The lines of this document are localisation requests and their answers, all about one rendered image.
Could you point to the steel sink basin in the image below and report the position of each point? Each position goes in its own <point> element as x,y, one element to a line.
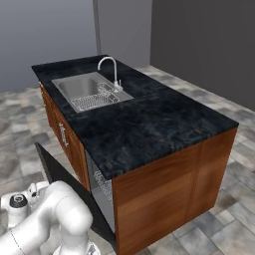
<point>78,87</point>

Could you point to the steel dishwasher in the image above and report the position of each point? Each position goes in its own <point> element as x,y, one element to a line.
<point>99,199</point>

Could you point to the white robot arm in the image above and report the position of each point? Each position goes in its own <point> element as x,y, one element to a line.
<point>63,212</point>

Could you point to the silver curved tap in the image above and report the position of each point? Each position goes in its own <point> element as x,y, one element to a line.
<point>115,74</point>

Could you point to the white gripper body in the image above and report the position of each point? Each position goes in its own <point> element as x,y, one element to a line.
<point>42,188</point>

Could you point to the black dishwasher door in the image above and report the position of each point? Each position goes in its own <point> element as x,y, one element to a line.
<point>56,172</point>

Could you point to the wooden cupboard door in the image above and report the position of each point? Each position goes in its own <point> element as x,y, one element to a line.
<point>77,156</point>
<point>51,113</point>

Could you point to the wooden kitchen island cabinet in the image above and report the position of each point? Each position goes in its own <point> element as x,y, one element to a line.
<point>166,196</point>

